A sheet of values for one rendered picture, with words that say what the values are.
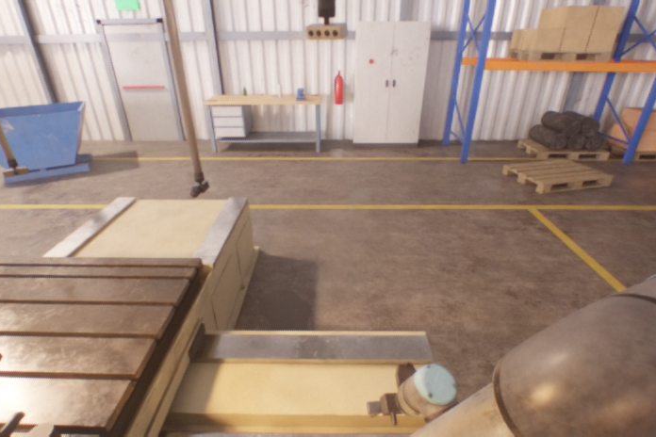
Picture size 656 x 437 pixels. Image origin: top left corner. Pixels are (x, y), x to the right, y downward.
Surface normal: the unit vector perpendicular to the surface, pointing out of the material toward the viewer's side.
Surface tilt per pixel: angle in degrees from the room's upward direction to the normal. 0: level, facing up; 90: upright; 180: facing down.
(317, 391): 0
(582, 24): 90
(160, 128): 90
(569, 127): 90
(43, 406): 0
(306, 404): 0
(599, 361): 44
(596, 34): 90
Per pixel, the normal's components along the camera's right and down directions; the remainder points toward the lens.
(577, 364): -0.69, -0.48
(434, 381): 0.12, -0.69
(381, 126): -0.01, 0.47
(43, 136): 0.47, 0.41
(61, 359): 0.00, -0.88
